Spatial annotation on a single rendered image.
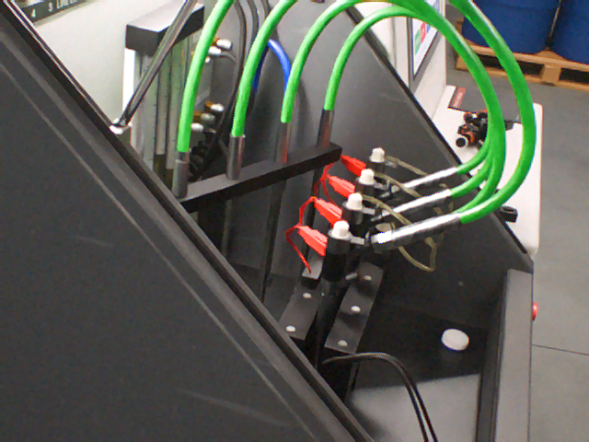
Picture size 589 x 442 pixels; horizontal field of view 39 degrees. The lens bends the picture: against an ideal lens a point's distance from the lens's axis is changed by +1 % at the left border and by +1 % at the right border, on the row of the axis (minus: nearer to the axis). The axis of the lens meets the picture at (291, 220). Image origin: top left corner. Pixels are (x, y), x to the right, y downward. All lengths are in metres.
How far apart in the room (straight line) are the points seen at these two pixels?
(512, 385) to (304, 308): 0.27
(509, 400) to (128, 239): 0.56
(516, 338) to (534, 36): 4.71
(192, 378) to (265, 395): 0.06
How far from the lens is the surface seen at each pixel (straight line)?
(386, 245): 0.93
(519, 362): 1.09
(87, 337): 0.68
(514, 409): 1.02
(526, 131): 0.87
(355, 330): 1.01
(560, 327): 3.05
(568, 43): 5.86
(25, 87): 0.60
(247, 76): 0.99
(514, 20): 5.68
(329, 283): 0.97
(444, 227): 0.91
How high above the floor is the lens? 1.56
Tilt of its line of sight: 28 degrees down
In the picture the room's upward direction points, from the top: 9 degrees clockwise
